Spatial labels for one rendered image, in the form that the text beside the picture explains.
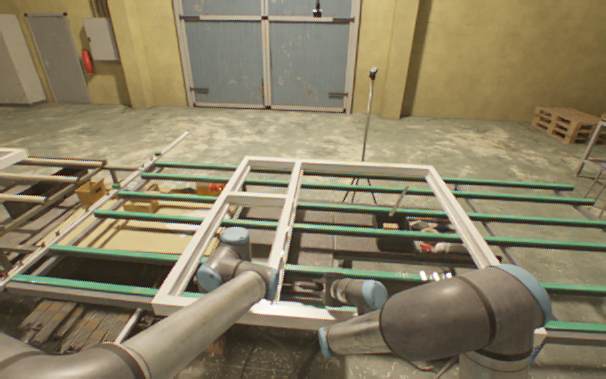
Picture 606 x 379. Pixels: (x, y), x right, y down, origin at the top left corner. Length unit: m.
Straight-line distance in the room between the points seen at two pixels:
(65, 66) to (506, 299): 9.85
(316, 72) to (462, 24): 3.23
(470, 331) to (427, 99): 7.42
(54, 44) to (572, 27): 11.77
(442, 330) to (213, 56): 7.54
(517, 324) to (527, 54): 8.04
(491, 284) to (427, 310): 0.11
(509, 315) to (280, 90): 7.15
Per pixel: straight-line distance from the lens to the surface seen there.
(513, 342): 0.62
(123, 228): 2.39
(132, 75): 8.40
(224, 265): 0.90
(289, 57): 7.34
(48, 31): 9.98
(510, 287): 0.59
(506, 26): 8.18
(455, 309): 0.53
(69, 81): 9.97
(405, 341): 0.56
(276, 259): 1.41
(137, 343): 0.52
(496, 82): 8.31
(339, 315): 1.22
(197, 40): 7.87
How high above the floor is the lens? 1.89
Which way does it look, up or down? 29 degrees down
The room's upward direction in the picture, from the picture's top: 1 degrees clockwise
